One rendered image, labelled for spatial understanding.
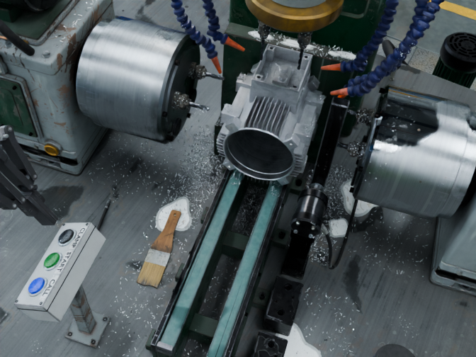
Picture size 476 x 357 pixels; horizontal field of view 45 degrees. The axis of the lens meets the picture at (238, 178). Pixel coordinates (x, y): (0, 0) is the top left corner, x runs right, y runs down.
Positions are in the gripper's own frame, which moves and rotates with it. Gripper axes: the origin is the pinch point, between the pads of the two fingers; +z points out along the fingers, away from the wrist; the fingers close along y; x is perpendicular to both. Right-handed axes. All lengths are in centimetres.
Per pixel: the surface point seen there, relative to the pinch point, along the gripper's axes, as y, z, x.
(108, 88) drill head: 33.0, 1.1, 4.7
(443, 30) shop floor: 240, 139, -17
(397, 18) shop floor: 241, 127, 5
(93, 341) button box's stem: -7.2, 33.0, 8.5
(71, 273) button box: -5.8, 10.0, -3.5
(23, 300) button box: -12.5, 8.1, 1.4
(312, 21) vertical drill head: 40, 0, -39
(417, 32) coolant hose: 39, 5, -56
